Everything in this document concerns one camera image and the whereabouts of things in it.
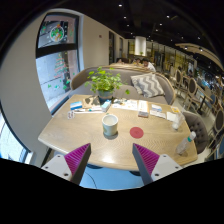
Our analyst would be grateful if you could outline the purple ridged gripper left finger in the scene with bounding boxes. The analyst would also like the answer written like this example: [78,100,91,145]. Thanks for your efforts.
[64,143,91,185]

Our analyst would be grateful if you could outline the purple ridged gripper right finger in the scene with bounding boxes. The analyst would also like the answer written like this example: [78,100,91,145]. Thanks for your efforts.
[132,143,159,185]

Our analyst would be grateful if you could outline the clear plastic water bottle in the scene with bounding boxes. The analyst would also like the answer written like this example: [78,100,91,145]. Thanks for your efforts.
[176,131,196,155]

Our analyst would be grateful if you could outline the red round coaster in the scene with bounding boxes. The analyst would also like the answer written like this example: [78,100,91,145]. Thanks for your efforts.
[130,127,144,139]

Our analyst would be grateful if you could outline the white green-rimmed mug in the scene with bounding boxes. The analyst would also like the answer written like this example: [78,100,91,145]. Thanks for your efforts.
[102,114,118,136]

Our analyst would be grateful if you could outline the white papers stack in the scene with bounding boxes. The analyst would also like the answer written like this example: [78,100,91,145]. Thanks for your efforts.
[150,104,166,118]

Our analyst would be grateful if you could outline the blue white box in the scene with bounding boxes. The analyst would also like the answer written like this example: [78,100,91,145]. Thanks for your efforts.
[70,101,82,110]

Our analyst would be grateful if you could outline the white boxed item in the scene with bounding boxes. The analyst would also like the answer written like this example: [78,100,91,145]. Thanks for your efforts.
[138,100,149,118]

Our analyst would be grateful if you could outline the white paper booklet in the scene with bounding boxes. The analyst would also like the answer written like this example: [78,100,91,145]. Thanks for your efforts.
[112,99,138,111]

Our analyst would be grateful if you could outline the grey tufted chair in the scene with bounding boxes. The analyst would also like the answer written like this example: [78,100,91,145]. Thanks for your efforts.
[183,112,208,154]

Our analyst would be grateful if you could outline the light blue carton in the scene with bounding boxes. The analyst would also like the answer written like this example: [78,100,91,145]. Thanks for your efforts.
[101,100,111,112]

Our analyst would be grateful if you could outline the grey curved sofa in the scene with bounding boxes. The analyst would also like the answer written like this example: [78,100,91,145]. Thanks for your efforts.
[69,64,175,105]

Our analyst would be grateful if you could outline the grey chevron cushion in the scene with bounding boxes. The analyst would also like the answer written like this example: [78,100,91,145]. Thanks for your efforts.
[131,73,164,98]

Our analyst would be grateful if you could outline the green potted plant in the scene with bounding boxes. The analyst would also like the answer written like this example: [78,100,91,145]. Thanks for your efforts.
[84,67,125,100]

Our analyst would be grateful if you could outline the wooden dining chair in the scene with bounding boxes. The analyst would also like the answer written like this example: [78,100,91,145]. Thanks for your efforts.
[184,78,200,109]

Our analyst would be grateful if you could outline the window with decorations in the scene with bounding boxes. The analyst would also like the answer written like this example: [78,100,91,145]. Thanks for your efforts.
[36,12,80,113]

